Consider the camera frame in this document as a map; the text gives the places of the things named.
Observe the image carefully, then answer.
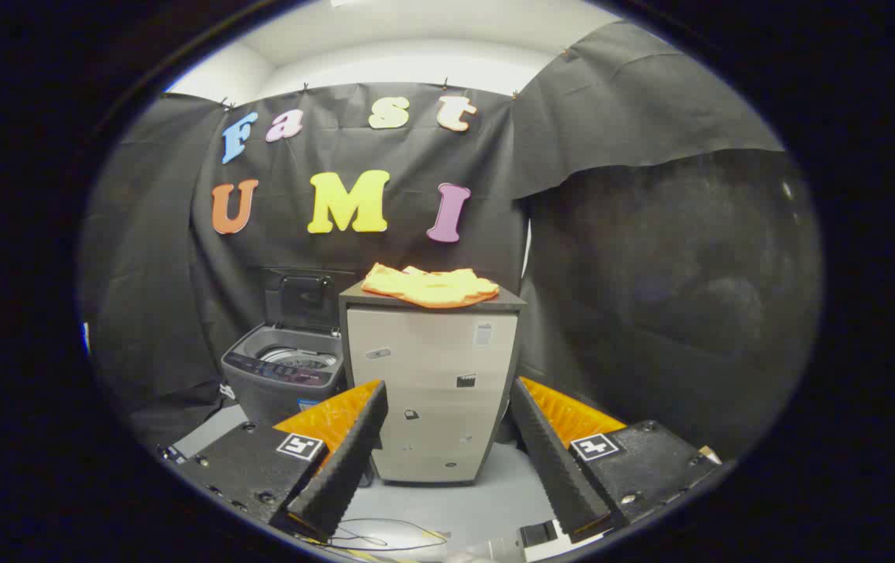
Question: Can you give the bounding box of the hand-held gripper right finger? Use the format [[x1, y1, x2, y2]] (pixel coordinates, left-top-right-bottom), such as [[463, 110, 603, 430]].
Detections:
[[510, 376, 723, 544]]

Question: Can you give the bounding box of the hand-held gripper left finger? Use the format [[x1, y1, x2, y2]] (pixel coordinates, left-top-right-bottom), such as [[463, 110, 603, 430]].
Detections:
[[174, 380, 389, 544]]

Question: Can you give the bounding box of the grey washing machine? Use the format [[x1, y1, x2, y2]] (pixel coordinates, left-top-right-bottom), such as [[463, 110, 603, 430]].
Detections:
[[220, 322, 346, 429]]

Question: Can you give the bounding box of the dark washing machine lid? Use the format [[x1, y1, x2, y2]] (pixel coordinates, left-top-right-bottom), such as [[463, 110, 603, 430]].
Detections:
[[263, 267, 356, 333]]

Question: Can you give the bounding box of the orange yellow shirt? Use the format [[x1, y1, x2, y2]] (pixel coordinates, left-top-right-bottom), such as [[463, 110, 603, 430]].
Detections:
[[361, 263, 501, 309]]

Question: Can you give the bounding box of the grey cabinet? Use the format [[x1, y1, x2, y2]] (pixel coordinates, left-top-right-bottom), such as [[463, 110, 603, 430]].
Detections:
[[338, 280, 528, 486]]

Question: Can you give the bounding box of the black backdrop cloth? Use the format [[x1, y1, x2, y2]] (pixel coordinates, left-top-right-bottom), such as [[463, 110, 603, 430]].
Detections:
[[78, 20, 823, 462]]

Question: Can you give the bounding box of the thin black cable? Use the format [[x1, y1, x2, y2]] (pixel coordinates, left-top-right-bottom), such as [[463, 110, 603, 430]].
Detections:
[[322, 516, 449, 553]]

